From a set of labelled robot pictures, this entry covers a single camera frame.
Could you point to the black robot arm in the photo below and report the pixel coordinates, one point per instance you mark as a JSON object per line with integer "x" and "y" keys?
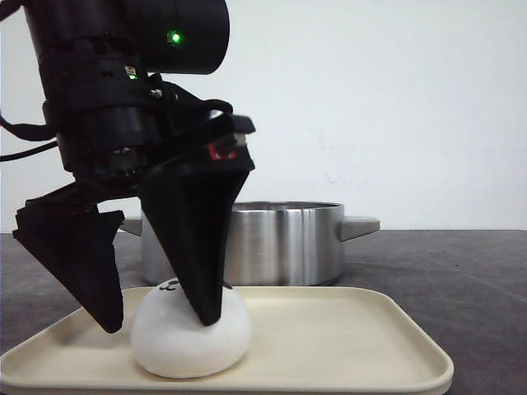
{"x": 126, "y": 38}

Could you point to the panda bun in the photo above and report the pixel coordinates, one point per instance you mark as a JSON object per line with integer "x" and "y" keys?
{"x": 167, "y": 338}

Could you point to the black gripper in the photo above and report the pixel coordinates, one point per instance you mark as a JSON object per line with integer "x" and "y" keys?
{"x": 185, "y": 159}

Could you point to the cream plastic tray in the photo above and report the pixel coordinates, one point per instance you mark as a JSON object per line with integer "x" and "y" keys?
{"x": 306, "y": 340}

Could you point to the stainless steel steamer pot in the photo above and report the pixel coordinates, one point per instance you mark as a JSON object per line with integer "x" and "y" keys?
{"x": 270, "y": 243}

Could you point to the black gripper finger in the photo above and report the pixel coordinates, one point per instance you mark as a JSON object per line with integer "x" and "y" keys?
{"x": 77, "y": 249}

